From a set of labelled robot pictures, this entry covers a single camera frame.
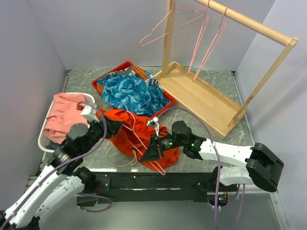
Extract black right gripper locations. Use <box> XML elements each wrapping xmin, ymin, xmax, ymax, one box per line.
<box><xmin>140</xmin><ymin>132</ymin><xmax>185</xmax><ymax>162</ymax></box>

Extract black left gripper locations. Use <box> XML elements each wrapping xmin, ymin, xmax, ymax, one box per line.
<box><xmin>80</xmin><ymin>114</ymin><xmax>123</xmax><ymax>155</ymax></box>

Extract orange drawstring shorts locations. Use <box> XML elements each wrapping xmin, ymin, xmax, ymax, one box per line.
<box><xmin>99</xmin><ymin>109</ymin><xmax>180</xmax><ymax>172</ymax></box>

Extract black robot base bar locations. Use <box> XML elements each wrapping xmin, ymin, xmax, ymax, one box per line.
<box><xmin>57</xmin><ymin>171</ymin><xmax>243</xmax><ymax>208</ymax></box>

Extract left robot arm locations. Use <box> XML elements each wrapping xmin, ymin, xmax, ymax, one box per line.
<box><xmin>0</xmin><ymin>118</ymin><xmax>123</xmax><ymax>230</ymax></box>

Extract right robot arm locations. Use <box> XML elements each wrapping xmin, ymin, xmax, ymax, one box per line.
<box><xmin>140</xmin><ymin>121</ymin><xmax>284</xmax><ymax>193</ymax></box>

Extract white perforated laundry basket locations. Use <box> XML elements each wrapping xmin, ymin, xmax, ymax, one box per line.
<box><xmin>38</xmin><ymin>92</ymin><xmax>95</xmax><ymax>152</ymax></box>

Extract pink garment in basket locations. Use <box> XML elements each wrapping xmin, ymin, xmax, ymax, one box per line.
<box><xmin>43</xmin><ymin>92</ymin><xmax>87</xmax><ymax>144</ymax></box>

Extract navy printed garment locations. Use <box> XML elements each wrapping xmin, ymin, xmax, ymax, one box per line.
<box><xmin>144</xmin><ymin>74</ymin><xmax>162</xmax><ymax>91</ymax></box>

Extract orange dotted garment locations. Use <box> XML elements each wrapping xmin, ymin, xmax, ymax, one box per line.
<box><xmin>132</xmin><ymin>65</ymin><xmax>147</xmax><ymax>81</ymax></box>

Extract red plastic bin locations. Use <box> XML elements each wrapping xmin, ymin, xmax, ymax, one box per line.
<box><xmin>92</xmin><ymin>61</ymin><xmax>175</xmax><ymax>117</ymax></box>

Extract wooden clothes rack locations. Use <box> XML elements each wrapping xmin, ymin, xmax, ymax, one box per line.
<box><xmin>156</xmin><ymin>0</ymin><xmax>300</xmax><ymax>138</ymax></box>

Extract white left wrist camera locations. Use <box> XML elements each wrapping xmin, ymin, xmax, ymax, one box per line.
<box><xmin>81</xmin><ymin>102</ymin><xmax>99</xmax><ymax>123</ymax></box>

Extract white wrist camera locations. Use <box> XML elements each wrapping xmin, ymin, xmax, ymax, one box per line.
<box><xmin>147</xmin><ymin>116</ymin><xmax>160</xmax><ymax>136</ymax></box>
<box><xmin>81</xmin><ymin>102</ymin><xmax>99</xmax><ymax>123</ymax></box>

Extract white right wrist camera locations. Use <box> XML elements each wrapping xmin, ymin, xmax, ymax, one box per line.
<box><xmin>147</xmin><ymin>116</ymin><xmax>160</xmax><ymax>136</ymax></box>

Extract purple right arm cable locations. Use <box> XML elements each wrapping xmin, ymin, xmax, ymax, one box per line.
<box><xmin>155</xmin><ymin>107</ymin><xmax>247</xmax><ymax>230</ymax></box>

